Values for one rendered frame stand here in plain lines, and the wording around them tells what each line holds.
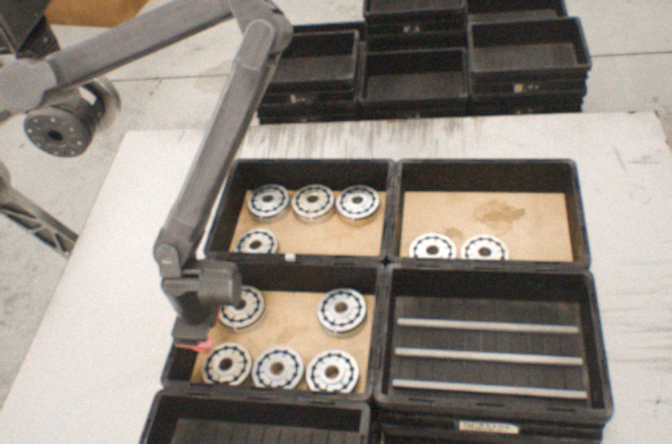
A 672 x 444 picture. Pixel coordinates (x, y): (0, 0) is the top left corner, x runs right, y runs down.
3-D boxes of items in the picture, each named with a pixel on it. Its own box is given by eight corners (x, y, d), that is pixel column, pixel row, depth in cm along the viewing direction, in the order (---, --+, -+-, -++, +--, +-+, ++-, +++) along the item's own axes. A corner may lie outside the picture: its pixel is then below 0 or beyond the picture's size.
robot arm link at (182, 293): (163, 262, 110) (154, 292, 107) (202, 263, 109) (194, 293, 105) (175, 284, 115) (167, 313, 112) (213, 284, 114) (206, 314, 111)
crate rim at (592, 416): (372, 407, 116) (371, 401, 114) (386, 268, 135) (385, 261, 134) (613, 425, 108) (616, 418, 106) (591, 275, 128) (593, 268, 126)
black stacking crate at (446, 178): (390, 293, 143) (386, 262, 134) (400, 192, 162) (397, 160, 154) (583, 301, 135) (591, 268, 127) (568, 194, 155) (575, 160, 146)
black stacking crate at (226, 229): (216, 287, 150) (202, 257, 142) (245, 191, 170) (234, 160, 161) (389, 293, 143) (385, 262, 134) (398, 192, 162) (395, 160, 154)
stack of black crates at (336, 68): (269, 170, 270) (243, 83, 237) (280, 122, 290) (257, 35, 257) (366, 168, 263) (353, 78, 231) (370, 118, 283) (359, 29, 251)
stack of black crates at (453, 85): (366, 167, 264) (357, 101, 239) (370, 117, 284) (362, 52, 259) (468, 164, 257) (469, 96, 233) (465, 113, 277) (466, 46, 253)
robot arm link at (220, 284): (175, 227, 113) (155, 244, 105) (240, 227, 111) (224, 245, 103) (183, 291, 116) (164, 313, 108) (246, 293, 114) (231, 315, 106)
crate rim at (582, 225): (386, 268, 135) (385, 261, 134) (397, 165, 155) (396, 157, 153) (591, 275, 128) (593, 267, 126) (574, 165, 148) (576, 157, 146)
